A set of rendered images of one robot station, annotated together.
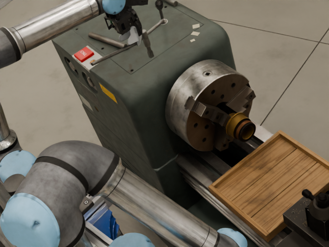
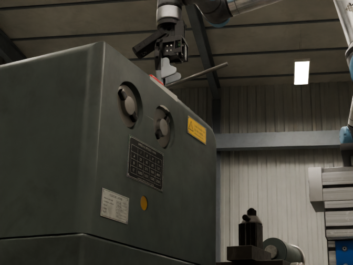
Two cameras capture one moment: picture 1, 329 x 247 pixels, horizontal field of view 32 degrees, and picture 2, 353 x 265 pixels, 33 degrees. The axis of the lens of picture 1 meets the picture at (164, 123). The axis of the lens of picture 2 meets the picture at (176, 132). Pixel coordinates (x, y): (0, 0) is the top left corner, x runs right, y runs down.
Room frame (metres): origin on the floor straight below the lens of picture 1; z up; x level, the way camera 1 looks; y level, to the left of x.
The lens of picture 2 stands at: (2.63, 1.26, 0.68)
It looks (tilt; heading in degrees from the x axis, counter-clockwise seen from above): 19 degrees up; 231
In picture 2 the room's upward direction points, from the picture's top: 2 degrees clockwise
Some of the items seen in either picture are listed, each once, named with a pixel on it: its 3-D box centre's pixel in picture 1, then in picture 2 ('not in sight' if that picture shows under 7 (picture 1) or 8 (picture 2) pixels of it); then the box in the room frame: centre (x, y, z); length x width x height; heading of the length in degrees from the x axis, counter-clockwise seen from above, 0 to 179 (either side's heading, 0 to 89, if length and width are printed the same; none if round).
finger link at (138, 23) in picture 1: (134, 24); not in sight; (1.64, -0.02, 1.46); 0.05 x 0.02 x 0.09; 33
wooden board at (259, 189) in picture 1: (274, 182); not in sight; (1.26, -0.29, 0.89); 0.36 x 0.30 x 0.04; 113
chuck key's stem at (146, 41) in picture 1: (147, 44); not in sight; (1.68, -0.04, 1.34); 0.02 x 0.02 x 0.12
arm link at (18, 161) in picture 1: (23, 176); not in sight; (1.27, 0.45, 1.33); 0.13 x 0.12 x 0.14; 28
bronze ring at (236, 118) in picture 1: (239, 126); not in sight; (1.39, -0.24, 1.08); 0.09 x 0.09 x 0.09; 23
